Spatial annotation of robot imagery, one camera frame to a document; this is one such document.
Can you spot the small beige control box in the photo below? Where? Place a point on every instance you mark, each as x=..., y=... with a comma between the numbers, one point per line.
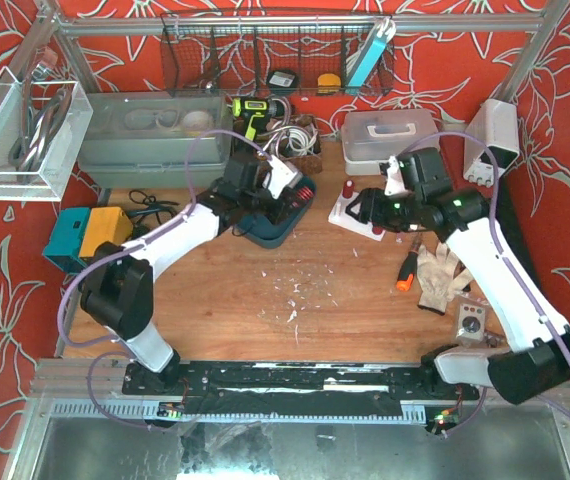
x=470, y=323

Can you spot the black cable duct strip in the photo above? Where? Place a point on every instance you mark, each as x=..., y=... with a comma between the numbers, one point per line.
x=510, y=227

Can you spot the large red spring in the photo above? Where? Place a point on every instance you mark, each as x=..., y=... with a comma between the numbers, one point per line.
x=348, y=189

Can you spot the clear acrylic box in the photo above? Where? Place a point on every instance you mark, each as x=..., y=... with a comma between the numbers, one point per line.
x=42, y=127

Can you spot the white power supply unit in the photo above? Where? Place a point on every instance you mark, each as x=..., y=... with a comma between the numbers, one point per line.
x=495, y=124

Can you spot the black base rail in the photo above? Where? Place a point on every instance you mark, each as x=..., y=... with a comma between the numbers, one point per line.
x=305, y=390

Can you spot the black wire basket shelf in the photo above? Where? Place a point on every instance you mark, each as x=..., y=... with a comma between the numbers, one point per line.
x=233, y=51

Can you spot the wicker basket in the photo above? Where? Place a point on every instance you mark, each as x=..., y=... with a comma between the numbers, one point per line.
x=308, y=164

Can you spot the blue white flat box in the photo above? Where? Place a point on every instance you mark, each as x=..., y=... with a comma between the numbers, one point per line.
x=360, y=64

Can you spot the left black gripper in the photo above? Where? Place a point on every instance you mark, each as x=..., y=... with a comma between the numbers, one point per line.
x=275, y=206

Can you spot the black round tin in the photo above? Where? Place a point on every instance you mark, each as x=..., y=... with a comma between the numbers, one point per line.
x=282, y=82

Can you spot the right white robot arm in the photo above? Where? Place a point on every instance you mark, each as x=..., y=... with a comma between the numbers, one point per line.
x=537, y=355

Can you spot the yellow soldering station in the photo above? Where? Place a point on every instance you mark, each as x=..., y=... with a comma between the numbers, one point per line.
x=105, y=224

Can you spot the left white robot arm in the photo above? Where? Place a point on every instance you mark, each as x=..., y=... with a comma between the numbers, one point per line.
x=118, y=291

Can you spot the white plastic storage box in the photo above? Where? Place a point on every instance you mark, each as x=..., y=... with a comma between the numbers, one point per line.
x=371, y=137

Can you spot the yellow green cordless drill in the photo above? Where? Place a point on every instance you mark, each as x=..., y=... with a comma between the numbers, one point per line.
x=257, y=112

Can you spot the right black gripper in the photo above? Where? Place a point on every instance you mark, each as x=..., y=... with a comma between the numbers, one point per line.
x=372, y=210

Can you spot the orange black screwdriver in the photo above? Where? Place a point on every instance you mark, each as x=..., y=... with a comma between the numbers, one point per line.
x=407, y=271

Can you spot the white peg board fixture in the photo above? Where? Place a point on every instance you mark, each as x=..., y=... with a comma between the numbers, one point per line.
x=340, y=218

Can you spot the teal plastic tray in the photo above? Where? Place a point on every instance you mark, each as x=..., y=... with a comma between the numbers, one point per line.
x=260, y=231

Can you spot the yellow tape measure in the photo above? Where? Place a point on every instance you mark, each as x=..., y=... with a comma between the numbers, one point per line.
x=328, y=84

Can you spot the grey plastic toolbox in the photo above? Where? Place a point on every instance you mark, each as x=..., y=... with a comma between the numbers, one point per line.
x=145, y=140

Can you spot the teal box device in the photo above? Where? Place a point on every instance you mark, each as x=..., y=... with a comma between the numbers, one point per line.
x=65, y=241

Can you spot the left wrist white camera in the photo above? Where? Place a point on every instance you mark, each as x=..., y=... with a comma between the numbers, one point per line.
x=281, y=175

